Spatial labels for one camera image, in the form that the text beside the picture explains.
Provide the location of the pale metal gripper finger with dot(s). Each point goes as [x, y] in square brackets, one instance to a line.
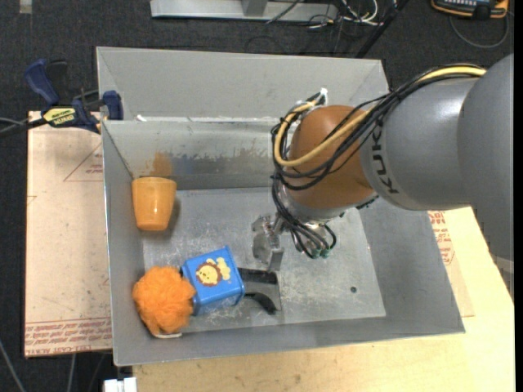
[273, 256]
[261, 224]

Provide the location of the blue box with lion print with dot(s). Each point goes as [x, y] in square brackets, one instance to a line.
[212, 282]

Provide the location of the grey metal bin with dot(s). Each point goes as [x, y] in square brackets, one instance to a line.
[327, 284]

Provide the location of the orange fluffy puff ball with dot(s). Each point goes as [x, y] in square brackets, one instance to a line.
[163, 300]

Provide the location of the black curved plastic piece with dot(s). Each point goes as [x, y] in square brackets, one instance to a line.
[263, 286]

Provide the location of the orange plastic cup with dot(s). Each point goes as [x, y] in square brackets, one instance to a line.
[153, 203]

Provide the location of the brown cardboard board red print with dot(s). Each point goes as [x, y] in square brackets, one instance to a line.
[65, 235]

